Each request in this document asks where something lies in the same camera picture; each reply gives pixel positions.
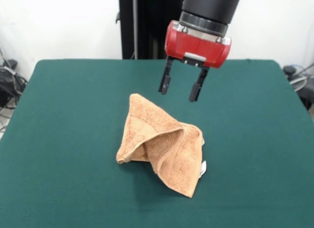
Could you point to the tan terry towel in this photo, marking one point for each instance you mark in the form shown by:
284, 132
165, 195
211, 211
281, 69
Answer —
176, 169

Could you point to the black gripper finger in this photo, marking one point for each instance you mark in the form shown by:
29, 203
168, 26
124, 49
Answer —
195, 93
164, 85

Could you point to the black and gray floor equipment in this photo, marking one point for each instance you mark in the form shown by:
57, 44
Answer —
306, 90

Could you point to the dark green table cloth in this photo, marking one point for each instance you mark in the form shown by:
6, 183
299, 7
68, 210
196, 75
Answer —
61, 164

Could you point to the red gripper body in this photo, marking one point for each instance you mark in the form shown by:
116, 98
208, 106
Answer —
196, 48

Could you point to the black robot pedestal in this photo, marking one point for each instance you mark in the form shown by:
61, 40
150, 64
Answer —
147, 29

